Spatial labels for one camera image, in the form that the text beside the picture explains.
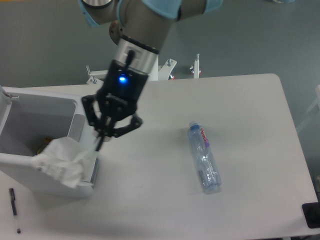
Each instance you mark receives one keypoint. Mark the white plastic wrapper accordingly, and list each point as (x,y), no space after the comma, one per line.
(65,161)

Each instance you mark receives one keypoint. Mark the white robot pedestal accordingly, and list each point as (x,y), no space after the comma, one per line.
(158,73)

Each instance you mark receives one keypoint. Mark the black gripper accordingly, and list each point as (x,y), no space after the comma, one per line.
(117,99)

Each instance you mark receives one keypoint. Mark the black device at table edge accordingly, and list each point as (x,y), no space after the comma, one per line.
(311,213)

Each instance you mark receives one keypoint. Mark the colourful snack wrapper in bin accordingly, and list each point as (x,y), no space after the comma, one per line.
(43,145)

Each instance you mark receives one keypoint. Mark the clear plastic water bottle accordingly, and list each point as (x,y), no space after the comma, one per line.
(205,164)

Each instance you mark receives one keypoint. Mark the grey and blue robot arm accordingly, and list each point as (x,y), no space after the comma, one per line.
(144,26)

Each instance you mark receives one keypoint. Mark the black pen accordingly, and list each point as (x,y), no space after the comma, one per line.
(14,210)

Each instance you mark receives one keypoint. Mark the white pedestal foot bracket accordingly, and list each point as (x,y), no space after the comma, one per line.
(195,69)

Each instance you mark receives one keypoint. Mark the white trash can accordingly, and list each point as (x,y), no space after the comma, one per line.
(29,116)

